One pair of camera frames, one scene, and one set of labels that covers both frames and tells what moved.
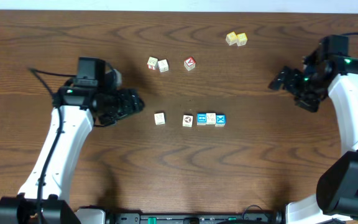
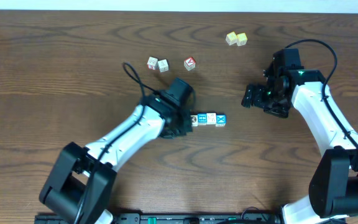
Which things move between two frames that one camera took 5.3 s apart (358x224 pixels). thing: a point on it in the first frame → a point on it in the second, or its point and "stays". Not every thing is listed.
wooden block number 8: x=211 y=118 stays
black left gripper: x=124 y=104 → x=183 y=123
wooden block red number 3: x=152 y=63 stays
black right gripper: x=310 y=104 → x=253 y=97
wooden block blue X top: x=220 y=120 stays
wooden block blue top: x=201 y=119 stays
